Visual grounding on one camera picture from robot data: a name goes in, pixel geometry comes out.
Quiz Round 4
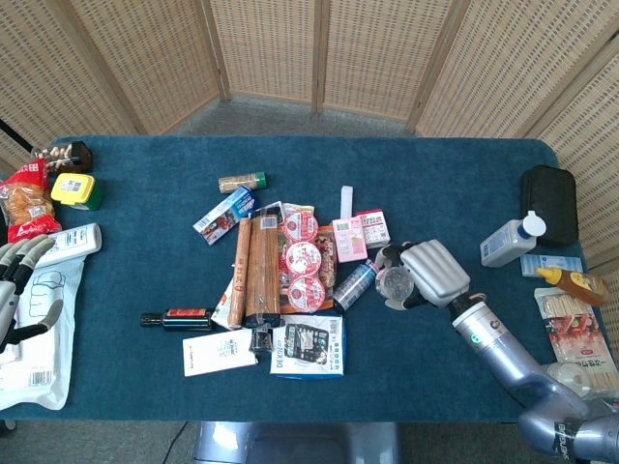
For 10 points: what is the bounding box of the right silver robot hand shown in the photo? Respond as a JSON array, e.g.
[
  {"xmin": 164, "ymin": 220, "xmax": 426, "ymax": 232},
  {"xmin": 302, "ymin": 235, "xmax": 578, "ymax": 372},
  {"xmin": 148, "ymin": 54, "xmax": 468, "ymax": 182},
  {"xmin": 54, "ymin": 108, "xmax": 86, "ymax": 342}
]
[{"xmin": 374, "ymin": 239, "xmax": 472, "ymax": 311}]

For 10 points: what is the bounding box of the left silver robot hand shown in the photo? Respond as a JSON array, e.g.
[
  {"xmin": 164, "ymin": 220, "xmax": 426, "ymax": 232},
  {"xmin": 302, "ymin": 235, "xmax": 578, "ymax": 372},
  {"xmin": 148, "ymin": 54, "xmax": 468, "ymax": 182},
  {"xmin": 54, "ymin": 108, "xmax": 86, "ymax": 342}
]
[{"xmin": 0, "ymin": 235, "xmax": 65, "ymax": 355}]

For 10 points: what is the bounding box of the clear round plastic container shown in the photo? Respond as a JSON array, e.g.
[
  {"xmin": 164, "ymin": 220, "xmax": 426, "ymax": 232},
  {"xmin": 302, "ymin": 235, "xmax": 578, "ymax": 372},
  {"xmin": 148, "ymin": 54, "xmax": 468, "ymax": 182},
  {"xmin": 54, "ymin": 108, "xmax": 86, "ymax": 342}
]
[{"xmin": 374, "ymin": 264, "xmax": 415, "ymax": 299}]

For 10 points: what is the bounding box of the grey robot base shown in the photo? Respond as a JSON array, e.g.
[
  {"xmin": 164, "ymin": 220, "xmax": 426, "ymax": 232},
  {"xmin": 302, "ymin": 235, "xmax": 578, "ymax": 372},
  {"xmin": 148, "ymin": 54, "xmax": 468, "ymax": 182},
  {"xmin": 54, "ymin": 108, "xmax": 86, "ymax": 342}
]
[{"xmin": 192, "ymin": 420, "xmax": 402, "ymax": 464}]

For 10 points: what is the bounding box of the white plastic mailer bag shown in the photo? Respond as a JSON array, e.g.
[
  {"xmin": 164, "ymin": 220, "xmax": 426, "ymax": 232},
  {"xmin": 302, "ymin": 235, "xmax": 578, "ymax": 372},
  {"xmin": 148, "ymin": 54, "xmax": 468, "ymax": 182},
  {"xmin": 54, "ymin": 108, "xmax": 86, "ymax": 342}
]
[{"xmin": 0, "ymin": 253, "xmax": 87, "ymax": 412}]

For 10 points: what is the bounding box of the small white red-print box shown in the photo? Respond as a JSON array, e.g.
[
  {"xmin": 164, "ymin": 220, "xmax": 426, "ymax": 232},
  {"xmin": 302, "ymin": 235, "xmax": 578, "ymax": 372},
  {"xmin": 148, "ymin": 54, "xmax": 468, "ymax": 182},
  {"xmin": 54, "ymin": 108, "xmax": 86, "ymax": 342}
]
[{"xmin": 355, "ymin": 208, "xmax": 392, "ymax": 250}]

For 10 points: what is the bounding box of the blue table cloth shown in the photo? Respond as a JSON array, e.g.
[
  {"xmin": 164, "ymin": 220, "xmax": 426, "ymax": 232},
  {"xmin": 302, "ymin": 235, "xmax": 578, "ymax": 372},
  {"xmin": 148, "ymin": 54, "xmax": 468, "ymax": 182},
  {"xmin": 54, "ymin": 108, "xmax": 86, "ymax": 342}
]
[{"xmin": 0, "ymin": 134, "xmax": 611, "ymax": 424}]

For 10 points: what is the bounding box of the white lotion bottle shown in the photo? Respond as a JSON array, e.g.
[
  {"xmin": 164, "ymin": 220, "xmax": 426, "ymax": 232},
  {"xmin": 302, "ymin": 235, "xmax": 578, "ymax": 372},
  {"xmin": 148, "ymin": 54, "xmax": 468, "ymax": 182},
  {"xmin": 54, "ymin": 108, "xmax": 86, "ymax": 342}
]
[{"xmin": 479, "ymin": 210, "xmax": 547, "ymax": 269}]

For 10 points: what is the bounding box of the dark pump bottle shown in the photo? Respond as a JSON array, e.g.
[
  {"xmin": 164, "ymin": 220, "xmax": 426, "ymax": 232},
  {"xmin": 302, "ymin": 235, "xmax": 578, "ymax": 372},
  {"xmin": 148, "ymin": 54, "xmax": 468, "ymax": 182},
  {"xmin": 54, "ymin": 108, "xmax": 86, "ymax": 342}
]
[{"xmin": 332, "ymin": 258, "xmax": 379, "ymax": 313}]

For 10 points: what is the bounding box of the red snack bag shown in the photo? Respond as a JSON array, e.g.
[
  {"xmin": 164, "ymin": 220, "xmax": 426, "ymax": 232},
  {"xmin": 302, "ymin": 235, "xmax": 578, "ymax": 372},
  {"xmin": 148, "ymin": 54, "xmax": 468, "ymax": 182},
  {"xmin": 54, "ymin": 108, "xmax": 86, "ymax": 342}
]
[{"xmin": 0, "ymin": 157, "xmax": 63, "ymax": 246}]

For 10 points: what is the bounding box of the pink box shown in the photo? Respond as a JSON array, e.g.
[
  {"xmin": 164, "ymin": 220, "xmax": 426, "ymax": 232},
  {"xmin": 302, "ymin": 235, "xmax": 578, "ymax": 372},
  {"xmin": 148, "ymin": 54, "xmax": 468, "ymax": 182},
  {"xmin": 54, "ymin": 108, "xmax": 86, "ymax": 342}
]
[{"xmin": 331, "ymin": 217, "xmax": 368, "ymax": 264}]

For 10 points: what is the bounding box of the dark mixed snack package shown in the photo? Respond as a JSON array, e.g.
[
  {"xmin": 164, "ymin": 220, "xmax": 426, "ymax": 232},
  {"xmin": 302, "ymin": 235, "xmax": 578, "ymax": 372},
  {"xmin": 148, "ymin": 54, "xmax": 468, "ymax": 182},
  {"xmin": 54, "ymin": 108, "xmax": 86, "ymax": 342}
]
[{"xmin": 314, "ymin": 224, "xmax": 339, "ymax": 310}]

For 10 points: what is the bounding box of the white stick tube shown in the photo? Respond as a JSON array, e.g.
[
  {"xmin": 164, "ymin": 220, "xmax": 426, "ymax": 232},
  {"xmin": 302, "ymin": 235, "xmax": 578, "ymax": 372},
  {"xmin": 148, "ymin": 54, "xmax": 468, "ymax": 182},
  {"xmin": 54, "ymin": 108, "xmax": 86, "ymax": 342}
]
[{"xmin": 339, "ymin": 185, "xmax": 358, "ymax": 221}]

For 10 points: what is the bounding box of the light blue flat pack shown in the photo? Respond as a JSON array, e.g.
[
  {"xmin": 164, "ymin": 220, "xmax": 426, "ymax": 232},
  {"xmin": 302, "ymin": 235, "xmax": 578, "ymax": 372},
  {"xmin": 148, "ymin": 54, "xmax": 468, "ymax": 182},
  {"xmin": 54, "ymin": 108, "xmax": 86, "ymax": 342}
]
[{"xmin": 519, "ymin": 253, "xmax": 585, "ymax": 279}]

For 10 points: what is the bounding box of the green container with yellow lid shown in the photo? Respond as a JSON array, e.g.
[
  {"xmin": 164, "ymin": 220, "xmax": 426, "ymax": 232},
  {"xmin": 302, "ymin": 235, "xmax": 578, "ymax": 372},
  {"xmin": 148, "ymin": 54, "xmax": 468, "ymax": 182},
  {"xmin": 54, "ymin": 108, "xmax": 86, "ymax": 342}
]
[{"xmin": 50, "ymin": 172, "xmax": 104, "ymax": 212}]

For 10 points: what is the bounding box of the red-lid snack cup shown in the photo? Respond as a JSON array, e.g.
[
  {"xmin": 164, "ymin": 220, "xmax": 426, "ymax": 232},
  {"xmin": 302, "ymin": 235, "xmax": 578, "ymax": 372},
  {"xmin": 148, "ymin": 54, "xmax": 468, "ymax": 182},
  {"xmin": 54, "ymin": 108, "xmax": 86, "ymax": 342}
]
[
  {"xmin": 286, "ymin": 275, "xmax": 327, "ymax": 311},
  {"xmin": 282, "ymin": 211, "xmax": 320, "ymax": 243},
  {"xmin": 283, "ymin": 241, "xmax": 323, "ymax": 276}
]

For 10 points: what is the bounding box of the black zip case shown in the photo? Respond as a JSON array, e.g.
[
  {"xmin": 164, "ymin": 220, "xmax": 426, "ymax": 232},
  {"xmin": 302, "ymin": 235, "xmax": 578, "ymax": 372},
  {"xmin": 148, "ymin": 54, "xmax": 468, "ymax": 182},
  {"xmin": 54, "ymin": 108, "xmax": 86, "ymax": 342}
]
[{"xmin": 519, "ymin": 164, "xmax": 580, "ymax": 248}]

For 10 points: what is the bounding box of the honey bottle with yellow cap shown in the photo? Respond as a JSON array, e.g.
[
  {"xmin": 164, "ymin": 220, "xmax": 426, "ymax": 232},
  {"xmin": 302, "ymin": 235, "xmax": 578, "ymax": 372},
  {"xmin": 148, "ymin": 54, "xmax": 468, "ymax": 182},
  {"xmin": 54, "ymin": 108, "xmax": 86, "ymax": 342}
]
[{"xmin": 536, "ymin": 266, "xmax": 611, "ymax": 307}]

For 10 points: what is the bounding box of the white blue organizer package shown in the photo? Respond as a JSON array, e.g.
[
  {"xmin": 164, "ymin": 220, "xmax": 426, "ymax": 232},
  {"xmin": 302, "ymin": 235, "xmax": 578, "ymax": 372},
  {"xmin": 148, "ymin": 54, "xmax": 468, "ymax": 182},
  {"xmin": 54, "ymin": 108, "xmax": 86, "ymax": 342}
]
[{"xmin": 269, "ymin": 313, "xmax": 346, "ymax": 378}]

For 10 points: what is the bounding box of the nut jar with dark lid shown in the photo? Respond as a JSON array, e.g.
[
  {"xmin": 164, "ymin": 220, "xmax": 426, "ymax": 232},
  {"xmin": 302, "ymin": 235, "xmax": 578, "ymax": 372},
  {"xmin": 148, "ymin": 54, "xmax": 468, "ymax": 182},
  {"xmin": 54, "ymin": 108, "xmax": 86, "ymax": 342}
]
[{"xmin": 30, "ymin": 140, "xmax": 94, "ymax": 174}]

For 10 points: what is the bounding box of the bamboo skewer package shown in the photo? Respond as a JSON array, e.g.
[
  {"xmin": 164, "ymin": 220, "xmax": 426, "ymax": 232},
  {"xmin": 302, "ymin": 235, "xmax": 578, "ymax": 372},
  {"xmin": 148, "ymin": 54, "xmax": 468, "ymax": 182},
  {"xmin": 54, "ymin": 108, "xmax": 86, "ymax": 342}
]
[{"xmin": 534, "ymin": 287, "xmax": 619, "ymax": 393}]

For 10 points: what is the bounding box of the wide brown wrapped package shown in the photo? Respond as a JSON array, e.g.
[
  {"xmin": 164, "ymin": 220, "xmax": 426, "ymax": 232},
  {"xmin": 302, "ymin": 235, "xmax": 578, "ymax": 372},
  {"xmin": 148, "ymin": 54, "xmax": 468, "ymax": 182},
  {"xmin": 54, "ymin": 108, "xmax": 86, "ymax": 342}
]
[{"xmin": 244, "ymin": 214, "xmax": 285, "ymax": 330}]

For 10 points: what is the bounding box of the dark sauce bottle red label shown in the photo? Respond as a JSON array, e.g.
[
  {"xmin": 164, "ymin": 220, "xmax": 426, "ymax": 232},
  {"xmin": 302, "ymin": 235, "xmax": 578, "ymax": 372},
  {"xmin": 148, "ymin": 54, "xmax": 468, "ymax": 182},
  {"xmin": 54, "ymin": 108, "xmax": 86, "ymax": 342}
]
[{"xmin": 139, "ymin": 306, "xmax": 215, "ymax": 334}]

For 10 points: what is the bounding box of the clear black-print packet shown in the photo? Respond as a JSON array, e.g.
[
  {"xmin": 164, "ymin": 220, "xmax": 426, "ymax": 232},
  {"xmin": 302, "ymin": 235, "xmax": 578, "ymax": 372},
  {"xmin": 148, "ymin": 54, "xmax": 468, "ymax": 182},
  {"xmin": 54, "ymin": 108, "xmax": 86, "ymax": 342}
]
[{"xmin": 251, "ymin": 200, "xmax": 285, "ymax": 228}]

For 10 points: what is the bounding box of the thin brown sausage stick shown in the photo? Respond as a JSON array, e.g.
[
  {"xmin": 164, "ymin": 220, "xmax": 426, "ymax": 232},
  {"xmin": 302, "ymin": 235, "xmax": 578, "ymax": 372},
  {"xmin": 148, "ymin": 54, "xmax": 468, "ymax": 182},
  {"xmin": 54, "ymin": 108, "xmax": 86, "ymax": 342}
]
[{"xmin": 227, "ymin": 219, "xmax": 253, "ymax": 326}]

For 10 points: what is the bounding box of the spice bottle with green cap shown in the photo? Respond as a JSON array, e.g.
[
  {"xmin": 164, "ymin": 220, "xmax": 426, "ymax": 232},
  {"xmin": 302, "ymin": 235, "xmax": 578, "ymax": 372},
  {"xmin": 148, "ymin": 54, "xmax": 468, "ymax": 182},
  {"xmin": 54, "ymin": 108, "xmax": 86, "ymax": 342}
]
[{"xmin": 218, "ymin": 171, "xmax": 270, "ymax": 194}]

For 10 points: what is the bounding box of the white and red carton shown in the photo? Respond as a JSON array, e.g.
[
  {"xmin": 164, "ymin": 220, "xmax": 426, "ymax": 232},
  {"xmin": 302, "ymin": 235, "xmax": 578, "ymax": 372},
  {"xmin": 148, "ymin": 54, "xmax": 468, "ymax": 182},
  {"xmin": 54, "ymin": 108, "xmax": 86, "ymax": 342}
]
[{"xmin": 210, "ymin": 278, "xmax": 243, "ymax": 332}]

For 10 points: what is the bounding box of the plain white flat box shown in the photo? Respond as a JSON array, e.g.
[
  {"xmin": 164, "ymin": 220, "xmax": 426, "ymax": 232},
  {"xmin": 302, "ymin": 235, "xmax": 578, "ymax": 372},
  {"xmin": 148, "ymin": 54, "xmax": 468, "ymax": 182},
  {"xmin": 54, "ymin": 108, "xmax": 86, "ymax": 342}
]
[{"xmin": 182, "ymin": 330, "xmax": 259, "ymax": 378}]

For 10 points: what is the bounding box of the blue and white carton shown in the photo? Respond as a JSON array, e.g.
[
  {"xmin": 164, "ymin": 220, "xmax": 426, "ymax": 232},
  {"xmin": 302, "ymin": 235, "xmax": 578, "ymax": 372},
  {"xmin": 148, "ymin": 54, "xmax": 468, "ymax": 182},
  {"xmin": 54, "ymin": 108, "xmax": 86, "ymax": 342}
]
[{"xmin": 192, "ymin": 185, "xmax": 259, "ymax": 247}]

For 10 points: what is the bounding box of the woven folding screen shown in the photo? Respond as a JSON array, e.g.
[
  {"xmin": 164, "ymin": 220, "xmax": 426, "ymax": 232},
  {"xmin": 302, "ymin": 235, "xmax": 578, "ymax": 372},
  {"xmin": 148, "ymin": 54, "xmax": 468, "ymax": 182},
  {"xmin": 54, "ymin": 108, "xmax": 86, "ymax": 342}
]
[{"xmin": 0, "ymin": 0, "xmax": 619, "ymax": 272}]

